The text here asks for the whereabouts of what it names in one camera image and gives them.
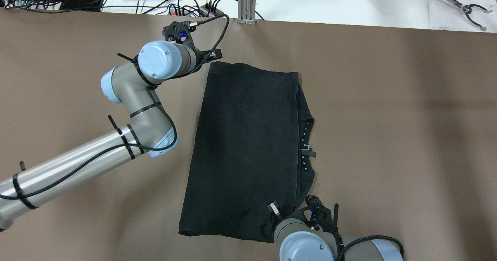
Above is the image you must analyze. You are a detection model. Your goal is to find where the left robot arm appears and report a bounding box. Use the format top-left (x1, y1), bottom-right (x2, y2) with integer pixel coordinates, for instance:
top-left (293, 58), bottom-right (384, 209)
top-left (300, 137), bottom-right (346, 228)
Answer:
top-left (1, 21), bottom-right (217, 231)

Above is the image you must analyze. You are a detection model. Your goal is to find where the grey power strip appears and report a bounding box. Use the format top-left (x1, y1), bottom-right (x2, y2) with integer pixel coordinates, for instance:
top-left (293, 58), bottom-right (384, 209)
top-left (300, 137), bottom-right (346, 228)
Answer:
top-left (163, 4), bottom-right (224, 18)

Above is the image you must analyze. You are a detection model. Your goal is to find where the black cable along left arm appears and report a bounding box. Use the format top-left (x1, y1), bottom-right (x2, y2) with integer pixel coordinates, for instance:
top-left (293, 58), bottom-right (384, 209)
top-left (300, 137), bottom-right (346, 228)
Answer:
top-left (0, 14), bottom-right (230, 201)

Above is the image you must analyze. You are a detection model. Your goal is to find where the aluminium frame post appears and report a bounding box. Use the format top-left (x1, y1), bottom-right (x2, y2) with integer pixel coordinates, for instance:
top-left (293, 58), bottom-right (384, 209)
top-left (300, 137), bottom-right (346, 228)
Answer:
top-left (238, 0), bottom-right (256, 25)

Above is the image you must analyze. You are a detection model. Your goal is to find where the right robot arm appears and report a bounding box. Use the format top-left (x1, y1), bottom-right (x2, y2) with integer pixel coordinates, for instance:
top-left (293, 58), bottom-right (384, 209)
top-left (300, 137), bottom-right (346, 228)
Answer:
top-left (273, 195), bottom-right (404, 261)

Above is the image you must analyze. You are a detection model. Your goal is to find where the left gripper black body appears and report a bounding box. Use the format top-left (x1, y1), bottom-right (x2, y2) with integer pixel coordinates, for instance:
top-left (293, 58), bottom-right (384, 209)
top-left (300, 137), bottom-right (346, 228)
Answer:
top-left (163, 21), bottom-right (196, 46)

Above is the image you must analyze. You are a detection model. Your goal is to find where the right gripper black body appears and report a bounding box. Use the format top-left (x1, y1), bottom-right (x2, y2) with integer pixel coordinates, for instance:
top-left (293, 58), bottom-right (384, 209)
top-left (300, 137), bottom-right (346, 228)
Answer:
top-left (305, 195), bottom-right (338, 230)

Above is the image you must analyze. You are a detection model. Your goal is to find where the metal grabber tool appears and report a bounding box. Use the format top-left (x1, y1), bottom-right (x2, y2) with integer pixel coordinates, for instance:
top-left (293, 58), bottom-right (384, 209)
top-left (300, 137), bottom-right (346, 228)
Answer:
top-left (445, 0), bottom-right (493, 31)

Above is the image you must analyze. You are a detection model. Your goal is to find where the black graphic t-shirt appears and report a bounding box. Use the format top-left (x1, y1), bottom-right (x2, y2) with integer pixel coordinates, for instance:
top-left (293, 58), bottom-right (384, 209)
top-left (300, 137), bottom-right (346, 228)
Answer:
top-left (179, 62), bottom-right (315, 243)

